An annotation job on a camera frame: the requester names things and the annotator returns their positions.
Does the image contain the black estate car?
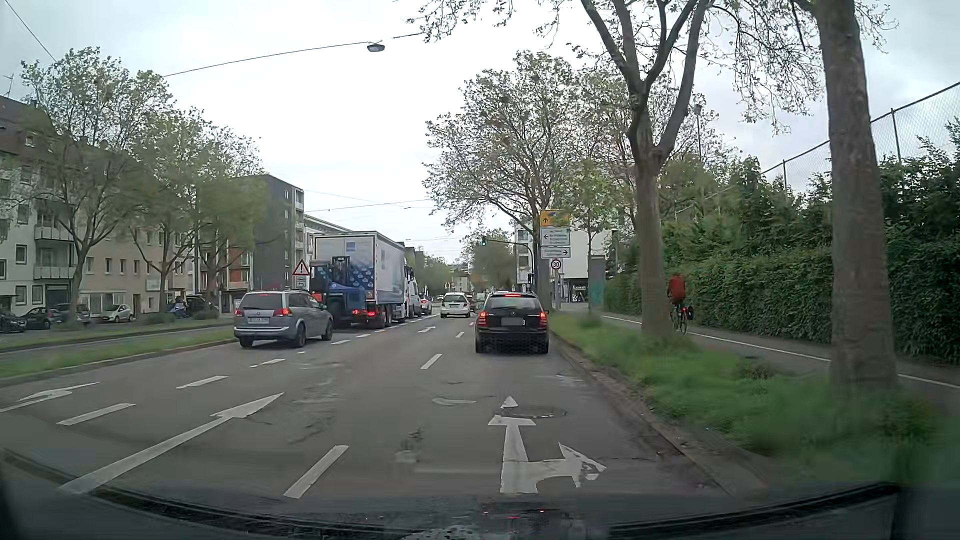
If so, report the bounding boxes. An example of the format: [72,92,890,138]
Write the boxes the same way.
[474,291,550,355]

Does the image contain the direction and speed signs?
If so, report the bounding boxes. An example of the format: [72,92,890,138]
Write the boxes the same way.
[538,209,573,310]

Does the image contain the white building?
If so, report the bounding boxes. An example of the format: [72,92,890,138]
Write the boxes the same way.
[514,225,618,304]

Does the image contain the white box lorry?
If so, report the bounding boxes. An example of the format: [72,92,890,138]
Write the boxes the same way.
[309,230,418,330]

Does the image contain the large leafy tree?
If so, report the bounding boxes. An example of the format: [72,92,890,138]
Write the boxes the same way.
[424,51,624,310]

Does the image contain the grey asphalt road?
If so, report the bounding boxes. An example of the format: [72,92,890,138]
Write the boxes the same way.
[0,311,732,502]

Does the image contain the forked tall tree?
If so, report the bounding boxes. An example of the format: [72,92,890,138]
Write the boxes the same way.
[420,0,751,340]

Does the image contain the road markings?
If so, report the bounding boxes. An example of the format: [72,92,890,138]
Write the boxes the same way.
[0,313,607,501]

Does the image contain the person on bicycle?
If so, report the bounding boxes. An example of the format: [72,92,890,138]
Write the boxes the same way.
[666,273,695,335]

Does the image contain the silver estate car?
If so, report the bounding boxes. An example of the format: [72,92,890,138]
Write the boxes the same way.
[233,289,335,349]

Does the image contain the dark grey apartment building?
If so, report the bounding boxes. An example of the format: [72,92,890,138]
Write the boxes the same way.
[238,174,307,294]

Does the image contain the car's own bonnet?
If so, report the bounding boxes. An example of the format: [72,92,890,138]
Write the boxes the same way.
[0,448,960,540]

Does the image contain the grass verge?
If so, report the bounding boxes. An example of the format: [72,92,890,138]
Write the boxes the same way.
[549,310,960,489]

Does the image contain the green hedge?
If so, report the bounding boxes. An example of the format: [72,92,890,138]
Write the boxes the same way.
[604,123,960,364]

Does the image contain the asphalt cycle path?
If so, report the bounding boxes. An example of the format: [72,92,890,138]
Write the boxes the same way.
[600,310,960,412]

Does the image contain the row of trees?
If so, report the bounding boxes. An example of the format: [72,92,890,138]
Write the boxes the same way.
[0,46,270,320]

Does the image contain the thick tree trunk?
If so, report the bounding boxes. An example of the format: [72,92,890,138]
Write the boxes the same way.
[795,0,900,391]

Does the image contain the grass median strip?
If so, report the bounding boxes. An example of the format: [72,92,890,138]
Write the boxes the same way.
[0,327,237,384]

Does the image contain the beige apartment building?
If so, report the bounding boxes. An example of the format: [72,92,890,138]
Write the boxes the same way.
[0,96,256,318]

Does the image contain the row of parked cars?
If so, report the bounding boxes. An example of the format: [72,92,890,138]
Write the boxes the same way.
[0,294,220,334]

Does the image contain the overhead wires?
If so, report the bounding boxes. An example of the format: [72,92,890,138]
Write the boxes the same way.
[0,0,466,245]

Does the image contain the wire mesh fence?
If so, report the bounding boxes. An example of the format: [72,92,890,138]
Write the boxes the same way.
[675,81,960,219]

